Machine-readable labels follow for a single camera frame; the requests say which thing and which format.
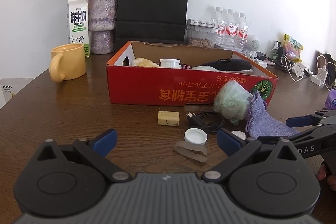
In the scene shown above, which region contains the translucent rubber band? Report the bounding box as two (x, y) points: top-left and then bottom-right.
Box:
(174, 141), (207, 162)

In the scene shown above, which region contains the purple burlap drawstring pouch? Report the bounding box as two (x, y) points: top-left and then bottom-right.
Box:
(245, 92), (298, 139)

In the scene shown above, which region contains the white cloth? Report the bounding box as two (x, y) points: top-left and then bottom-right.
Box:
(192, 65), (254, 75)

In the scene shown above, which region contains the sheep plush toy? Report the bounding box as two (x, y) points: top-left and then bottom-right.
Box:
(131, 58), (159, 68)

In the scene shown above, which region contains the large white bottle cap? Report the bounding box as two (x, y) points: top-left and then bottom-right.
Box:
(159, 59), (181, 69)

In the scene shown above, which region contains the person's right hand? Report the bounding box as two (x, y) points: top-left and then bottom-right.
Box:
(317, 164), (336, 190)

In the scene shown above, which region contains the small white bottle cap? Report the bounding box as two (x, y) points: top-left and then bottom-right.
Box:
(185, 128), (208, 145)

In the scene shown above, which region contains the purple tissue pack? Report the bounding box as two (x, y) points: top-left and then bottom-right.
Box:
(325, 89), (336, 110)

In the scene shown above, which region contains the iridescent green plastic bag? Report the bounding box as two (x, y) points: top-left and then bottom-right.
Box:
(214, 80), (252, 125)

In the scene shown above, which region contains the yellow soap bar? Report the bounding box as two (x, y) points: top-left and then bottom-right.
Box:
(157, 111), (180, 126)

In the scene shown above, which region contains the red cardboard pumpkin box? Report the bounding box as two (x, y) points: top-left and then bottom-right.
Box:
(106, 42), (278, 106)

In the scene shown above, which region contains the colourful snack bag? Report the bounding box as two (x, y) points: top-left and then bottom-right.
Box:
(283, 34), (303, 63)

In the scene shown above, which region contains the yellow ceramic mug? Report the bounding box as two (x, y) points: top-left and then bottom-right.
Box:
(49, 44), (86, 83)

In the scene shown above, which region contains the right water bottle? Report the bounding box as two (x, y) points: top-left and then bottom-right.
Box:
(234, 12), (249, 53)

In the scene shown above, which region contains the water bottle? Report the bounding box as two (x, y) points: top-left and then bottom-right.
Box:
(212, 6), (226, 46)
(234, 12), (249, 53)
(224, 9), (238, 50)

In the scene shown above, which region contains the middle water bottle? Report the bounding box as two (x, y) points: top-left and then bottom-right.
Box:
(224, 9), (238, 50)

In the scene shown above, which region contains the clear seed container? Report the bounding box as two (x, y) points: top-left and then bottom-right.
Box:
(185, 26), (215, 48)

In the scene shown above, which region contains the white leaflet card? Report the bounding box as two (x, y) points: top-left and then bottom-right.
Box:
(1, 78), (33, 107)

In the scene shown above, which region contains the left water bottle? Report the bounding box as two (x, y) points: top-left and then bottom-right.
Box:
(212, 6), (226, 46)

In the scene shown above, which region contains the flat white box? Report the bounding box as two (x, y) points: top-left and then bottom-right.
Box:
(186, 19), (218, 28)

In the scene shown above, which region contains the purple textured vase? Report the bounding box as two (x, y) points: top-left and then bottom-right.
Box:
(88, 0), (118, 55)

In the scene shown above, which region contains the white milk carton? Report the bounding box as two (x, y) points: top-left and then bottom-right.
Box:
(67, 0), (90, 57)

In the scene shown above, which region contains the black paper shopping bag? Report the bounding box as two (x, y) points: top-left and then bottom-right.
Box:
(114, 0), (188, 50)

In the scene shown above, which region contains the black usb cable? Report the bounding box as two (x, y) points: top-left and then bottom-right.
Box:
(184, 110), (226, 132)

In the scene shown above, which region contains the white charger with cable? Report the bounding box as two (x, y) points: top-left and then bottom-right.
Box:
(310, 54), (335, 90)

